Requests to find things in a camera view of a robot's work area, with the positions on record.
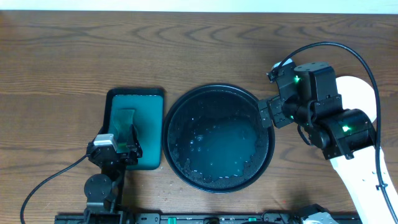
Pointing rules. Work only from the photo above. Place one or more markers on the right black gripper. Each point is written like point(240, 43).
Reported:
point(277, 111)

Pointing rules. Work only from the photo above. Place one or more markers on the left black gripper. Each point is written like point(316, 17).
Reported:
point(123, 154)

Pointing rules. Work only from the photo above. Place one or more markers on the green yellow scrub sponge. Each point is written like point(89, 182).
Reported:
point(121, 127)

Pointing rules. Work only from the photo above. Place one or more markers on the white plate top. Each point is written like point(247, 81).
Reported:
point(357, 94)

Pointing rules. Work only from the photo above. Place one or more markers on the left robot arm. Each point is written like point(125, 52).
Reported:
point(104, 191)

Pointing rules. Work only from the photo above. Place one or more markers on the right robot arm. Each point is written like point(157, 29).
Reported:
point(309, 97)

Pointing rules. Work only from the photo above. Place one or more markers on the black rectangular water tray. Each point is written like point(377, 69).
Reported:
point(148, 104)

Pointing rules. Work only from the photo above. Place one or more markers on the black round serving tray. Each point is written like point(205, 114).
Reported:
point(213, 138)

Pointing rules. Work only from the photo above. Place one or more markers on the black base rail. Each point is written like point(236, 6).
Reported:
point(155, 218)

